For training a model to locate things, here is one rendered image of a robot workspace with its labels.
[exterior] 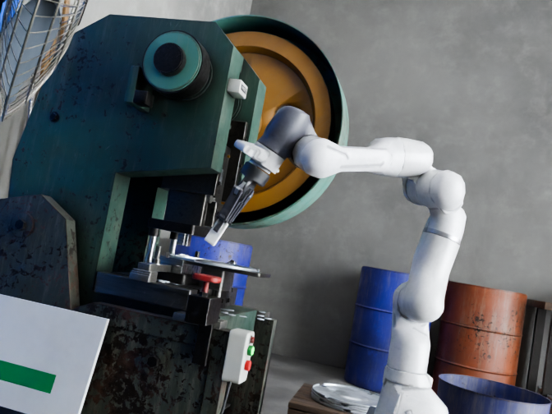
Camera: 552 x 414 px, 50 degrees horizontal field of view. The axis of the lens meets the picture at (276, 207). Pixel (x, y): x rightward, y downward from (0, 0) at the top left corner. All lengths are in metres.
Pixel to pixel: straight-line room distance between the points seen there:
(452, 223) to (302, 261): 3.55
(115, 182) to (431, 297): 0.98
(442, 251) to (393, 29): 4.01
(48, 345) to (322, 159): 0.93
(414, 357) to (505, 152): 3.70
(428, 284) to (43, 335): 1.08
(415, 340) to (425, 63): 3.95
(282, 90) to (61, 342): 1.22
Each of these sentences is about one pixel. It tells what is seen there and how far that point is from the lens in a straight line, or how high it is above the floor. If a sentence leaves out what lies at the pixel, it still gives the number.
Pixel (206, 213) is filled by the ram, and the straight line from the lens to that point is 1.87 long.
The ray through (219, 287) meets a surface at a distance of 1.85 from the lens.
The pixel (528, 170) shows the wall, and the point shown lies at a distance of 5.25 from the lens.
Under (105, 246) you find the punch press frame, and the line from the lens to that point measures 1.87.
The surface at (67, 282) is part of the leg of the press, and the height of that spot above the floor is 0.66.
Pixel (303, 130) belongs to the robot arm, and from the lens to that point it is 1.54.
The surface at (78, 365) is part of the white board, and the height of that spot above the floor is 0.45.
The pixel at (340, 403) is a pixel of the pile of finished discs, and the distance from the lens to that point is 2.18.
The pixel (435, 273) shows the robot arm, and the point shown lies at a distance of 1.69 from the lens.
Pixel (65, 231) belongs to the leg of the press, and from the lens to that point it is 1.84.
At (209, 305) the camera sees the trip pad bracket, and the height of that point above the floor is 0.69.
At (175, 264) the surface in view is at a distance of 1.87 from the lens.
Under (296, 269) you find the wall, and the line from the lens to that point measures 5.20.
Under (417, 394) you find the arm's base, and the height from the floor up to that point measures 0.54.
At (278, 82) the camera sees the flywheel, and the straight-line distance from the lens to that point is 2.35.
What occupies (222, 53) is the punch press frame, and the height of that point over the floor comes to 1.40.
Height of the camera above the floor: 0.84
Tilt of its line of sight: 5 degrees up
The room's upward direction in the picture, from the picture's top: 10 degrees clockwise
